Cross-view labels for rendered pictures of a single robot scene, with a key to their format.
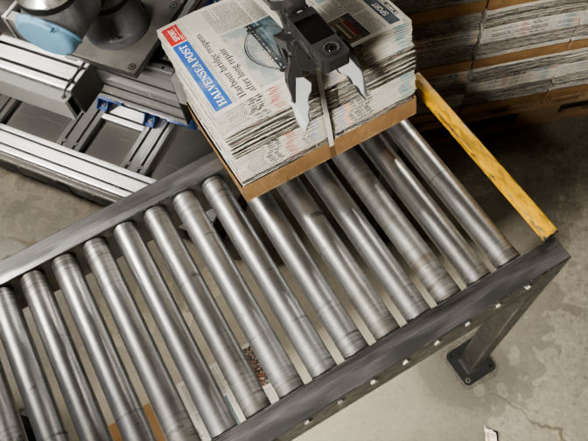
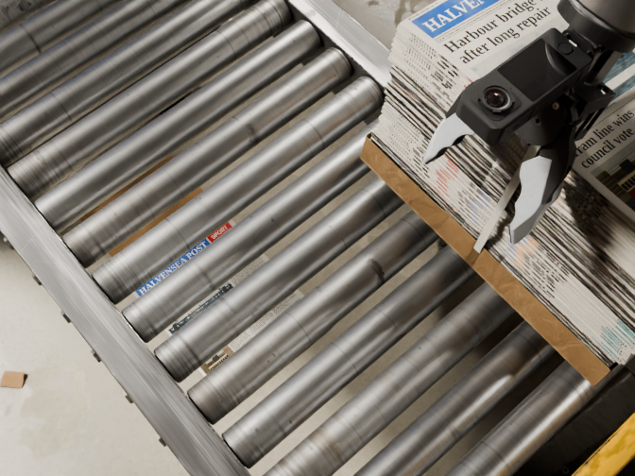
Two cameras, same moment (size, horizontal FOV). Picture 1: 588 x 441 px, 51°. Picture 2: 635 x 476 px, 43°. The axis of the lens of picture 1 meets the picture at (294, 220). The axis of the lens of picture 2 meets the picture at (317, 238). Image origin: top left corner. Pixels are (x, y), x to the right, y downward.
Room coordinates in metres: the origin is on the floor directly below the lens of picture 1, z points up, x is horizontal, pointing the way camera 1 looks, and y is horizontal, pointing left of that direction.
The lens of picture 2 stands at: (0.35, -0.39, 1.70)
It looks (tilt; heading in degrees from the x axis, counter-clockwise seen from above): 64 degrees down; 72
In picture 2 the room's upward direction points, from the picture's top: 2 degrees counter-clockwise
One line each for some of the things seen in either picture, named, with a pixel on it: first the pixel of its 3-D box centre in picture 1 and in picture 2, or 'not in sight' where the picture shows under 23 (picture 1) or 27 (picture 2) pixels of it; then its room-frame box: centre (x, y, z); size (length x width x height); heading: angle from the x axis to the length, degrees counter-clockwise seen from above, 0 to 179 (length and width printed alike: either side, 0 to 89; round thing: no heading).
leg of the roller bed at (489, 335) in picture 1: (494, 328); not in sight; (0.37, -0.44, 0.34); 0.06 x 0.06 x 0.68; 21
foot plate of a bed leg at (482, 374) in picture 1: (471, 361); not in sight; (0.37, -0.44, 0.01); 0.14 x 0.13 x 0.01; 21
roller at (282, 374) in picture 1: (234, 288); (245, 184); (0.42, 0.13, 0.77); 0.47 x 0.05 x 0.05; 21
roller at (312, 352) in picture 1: (264, 270); (277, 217); (0.45, 0.07, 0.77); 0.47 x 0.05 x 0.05; 21
